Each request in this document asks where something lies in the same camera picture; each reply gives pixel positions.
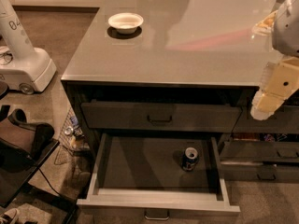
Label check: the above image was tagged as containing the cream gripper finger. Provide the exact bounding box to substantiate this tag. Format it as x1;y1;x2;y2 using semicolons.
251;10;278;35
250;57;299;120

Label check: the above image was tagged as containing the blue pepsi can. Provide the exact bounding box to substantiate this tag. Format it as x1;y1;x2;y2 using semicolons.
181;147;199;171

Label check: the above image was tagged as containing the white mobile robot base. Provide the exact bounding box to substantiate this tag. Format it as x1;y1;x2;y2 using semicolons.
0;0;56;94

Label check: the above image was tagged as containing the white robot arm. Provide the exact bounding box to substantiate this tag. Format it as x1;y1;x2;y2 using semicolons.
250;0;299;120

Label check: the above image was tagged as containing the right grey top drawer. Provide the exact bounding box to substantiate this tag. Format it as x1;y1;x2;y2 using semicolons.
234;105;299;134

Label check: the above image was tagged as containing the closed grey top drawer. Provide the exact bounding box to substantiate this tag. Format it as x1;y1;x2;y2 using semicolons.
81;102;241;133

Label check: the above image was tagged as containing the right grey bottom drawer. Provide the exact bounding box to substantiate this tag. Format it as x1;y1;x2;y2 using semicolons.
221;164;299;183

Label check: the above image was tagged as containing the open grey middle drawer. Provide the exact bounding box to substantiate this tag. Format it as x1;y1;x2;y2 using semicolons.
78;133;240;220

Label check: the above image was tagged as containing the dark grey cabinet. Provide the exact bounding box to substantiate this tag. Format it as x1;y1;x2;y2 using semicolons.
62;0;298;224

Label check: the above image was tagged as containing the white paper bowl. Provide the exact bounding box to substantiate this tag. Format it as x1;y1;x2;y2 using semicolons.
108;13;144;35

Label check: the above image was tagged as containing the black chair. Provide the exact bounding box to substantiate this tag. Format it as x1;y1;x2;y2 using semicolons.
0;105;77;224

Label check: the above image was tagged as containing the white sneaker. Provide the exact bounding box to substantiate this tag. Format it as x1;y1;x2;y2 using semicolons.
0;208;20;224

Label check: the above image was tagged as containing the wire basket with items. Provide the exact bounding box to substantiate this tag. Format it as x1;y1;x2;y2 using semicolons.
54;108;90;165

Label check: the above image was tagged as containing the black cable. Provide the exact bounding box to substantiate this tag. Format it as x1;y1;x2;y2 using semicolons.
36;166;78;201

